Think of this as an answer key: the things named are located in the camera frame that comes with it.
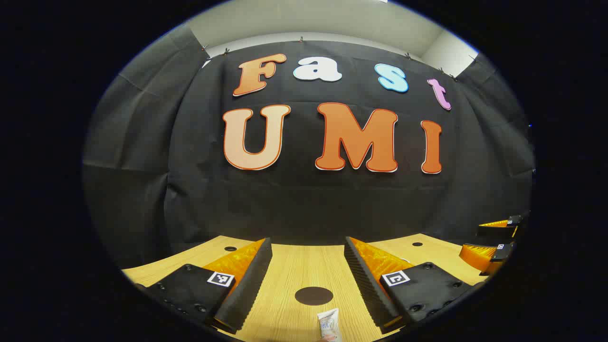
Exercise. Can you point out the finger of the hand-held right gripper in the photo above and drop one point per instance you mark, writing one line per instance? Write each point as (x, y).
(496, 228)
(479, 256)

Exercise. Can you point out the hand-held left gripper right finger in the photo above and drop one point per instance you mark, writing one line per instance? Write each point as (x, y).
(368, 285)

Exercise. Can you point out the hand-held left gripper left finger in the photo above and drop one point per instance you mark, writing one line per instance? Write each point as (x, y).
(249, 285)

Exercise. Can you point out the white toothpaste tube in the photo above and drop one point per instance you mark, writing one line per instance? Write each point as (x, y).
(328, 323)

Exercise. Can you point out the round brown coaster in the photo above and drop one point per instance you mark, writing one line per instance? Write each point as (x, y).
(313, 296)

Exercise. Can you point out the wooden desktop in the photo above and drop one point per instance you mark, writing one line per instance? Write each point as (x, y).
(304, 266)

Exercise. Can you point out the black backdrop cloth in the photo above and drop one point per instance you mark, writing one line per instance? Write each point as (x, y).
(294, 204)

